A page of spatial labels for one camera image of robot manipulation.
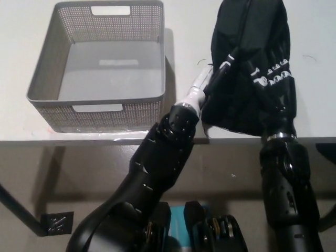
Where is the black teal robot body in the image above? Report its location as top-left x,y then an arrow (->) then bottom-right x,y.
141,201 -> 249,252

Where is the black metal table leg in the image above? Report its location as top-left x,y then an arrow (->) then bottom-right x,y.
0,182 -> 44,237

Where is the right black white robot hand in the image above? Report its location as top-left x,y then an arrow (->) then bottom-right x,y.
249,59 -> 299,139

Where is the black fabric lunch bag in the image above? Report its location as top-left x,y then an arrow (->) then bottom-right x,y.
202,0 -> 300,139

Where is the black tape floor patch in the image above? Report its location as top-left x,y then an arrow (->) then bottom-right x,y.
40,212 -> 73,235

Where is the grey perforated plastic basket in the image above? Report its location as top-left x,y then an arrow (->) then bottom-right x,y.
26,0 -> 167,134

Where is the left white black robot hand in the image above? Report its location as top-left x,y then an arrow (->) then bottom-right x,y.
178,53 -> 237,110

